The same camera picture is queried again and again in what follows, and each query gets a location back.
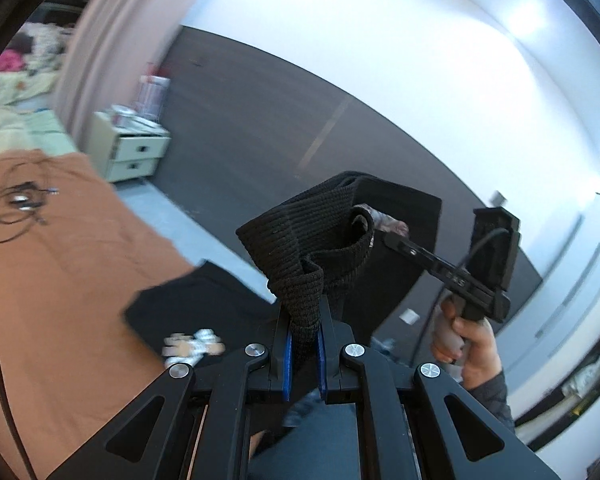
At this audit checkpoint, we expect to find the beige curtain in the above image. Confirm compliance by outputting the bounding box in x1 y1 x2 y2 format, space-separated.
52 0 231 136

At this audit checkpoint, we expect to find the pink cloth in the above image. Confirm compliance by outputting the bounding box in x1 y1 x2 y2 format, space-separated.
0 50 28 75

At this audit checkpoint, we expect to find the black folded garment with print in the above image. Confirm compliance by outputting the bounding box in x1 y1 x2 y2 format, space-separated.
124 259 281 361

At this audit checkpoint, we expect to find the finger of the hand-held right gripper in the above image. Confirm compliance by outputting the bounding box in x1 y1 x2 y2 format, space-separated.
375 230 432 275

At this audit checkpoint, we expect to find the thick black cable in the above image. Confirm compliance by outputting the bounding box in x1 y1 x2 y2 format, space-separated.
0 295 38 480

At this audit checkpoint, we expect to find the person's right forearm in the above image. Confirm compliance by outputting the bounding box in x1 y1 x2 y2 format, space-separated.
462 370 517 430

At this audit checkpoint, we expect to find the person's right hand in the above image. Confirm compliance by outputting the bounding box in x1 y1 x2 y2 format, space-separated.
432 295 504 389

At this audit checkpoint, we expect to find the pile of clothes and pillows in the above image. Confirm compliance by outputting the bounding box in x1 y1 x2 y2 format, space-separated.
0 72 81 161

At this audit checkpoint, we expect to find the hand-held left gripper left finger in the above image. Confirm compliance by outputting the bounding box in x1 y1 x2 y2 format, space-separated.
45 305 293 480

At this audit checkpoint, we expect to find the pale green nightstand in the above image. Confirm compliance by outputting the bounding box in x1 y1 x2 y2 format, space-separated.
91 107 172 183

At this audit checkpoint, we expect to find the striped gift bag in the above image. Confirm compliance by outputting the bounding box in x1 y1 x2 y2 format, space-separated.
139 75 171 121

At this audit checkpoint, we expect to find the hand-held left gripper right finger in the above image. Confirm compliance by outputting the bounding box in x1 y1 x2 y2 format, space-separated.
317 300 556 480

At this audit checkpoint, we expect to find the coiled black cable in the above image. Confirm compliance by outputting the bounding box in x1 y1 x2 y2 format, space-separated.
0 157 61 246

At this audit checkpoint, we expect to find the brown bed sheet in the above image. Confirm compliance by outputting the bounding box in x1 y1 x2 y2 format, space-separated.
0 150 281 480

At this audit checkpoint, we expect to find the black t-shirt with patterned trim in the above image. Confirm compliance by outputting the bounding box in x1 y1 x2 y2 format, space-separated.
235 171 443 356

